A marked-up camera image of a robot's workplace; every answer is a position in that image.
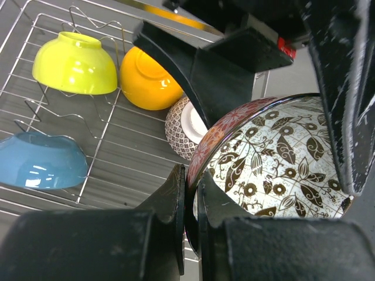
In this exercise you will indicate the lime green bowl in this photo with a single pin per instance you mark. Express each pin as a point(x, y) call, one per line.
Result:
point(75, 63)

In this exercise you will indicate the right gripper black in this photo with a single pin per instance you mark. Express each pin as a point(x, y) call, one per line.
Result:
point(258, 36)

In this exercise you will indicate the orange yellow bowl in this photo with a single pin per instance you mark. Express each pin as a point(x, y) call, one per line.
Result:
point(145, 83)

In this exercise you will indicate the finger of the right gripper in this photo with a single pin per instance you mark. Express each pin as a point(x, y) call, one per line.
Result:
point(341, 45)

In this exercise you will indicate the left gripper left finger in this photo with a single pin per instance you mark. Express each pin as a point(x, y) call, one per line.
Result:
point(143, 243)

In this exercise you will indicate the blue bowl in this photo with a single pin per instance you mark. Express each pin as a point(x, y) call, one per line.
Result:
point(37, 161)

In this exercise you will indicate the metal wire dish rack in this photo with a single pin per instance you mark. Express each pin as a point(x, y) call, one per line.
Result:
point(127, 153)

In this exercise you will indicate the patterned beige upturned bowl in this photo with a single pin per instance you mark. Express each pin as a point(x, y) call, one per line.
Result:
point(184, 128)

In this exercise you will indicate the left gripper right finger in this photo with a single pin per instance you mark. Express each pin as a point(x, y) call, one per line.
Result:
point(234, 245)

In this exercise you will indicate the black white patterned bowl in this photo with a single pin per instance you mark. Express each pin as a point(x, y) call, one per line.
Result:
point(272, 157)

